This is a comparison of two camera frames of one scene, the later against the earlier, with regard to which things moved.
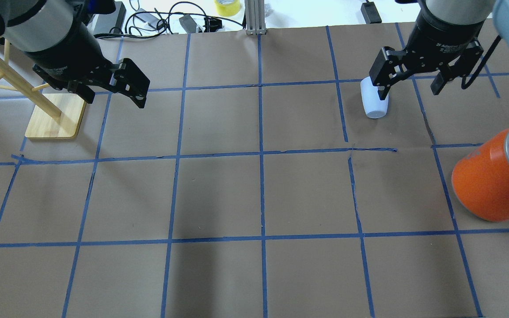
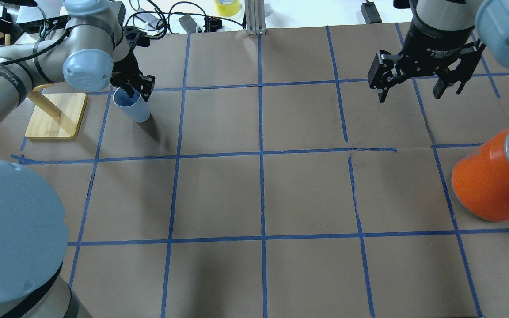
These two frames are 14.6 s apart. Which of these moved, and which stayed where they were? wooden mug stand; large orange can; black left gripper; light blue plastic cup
Moved: light blue plastic cup
Stayed: wooden mug stand; large orange can; black left gripper
